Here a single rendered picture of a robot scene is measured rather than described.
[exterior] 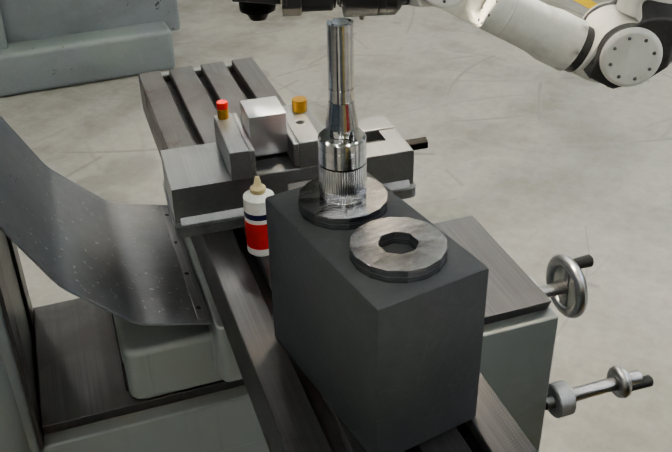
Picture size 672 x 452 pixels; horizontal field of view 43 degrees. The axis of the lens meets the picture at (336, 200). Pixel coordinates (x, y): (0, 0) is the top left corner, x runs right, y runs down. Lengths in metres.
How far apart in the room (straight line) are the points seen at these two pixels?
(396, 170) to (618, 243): 1.75
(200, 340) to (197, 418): 0.13
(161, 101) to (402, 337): 0.93
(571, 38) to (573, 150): 2.29
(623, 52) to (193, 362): 0.69
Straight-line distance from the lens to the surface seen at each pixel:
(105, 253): 1.23
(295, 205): 0.87
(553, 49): 1.15
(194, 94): 1.60
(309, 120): 1.22
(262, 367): 0.96
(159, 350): 1.18
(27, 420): 1.19
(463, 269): 0.78
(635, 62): 1.15
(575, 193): 3.15
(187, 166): 1.21
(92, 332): 1.37
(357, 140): 0.81
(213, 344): 1.19
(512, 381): 1.45
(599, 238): 2.91
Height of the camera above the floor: 1.55
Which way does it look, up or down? 31 degrees down
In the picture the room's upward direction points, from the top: 1 degrees counter-clockwise
